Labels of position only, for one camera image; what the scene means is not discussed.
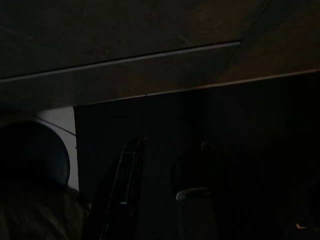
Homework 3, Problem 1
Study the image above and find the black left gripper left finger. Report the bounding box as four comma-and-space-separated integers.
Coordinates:
86, 135, 148, 240

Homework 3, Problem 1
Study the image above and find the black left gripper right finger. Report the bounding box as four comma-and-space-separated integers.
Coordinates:
172, 141, 238, 240

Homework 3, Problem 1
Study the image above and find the grey cabinet door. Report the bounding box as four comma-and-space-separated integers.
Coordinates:
217, 0, 320, 87

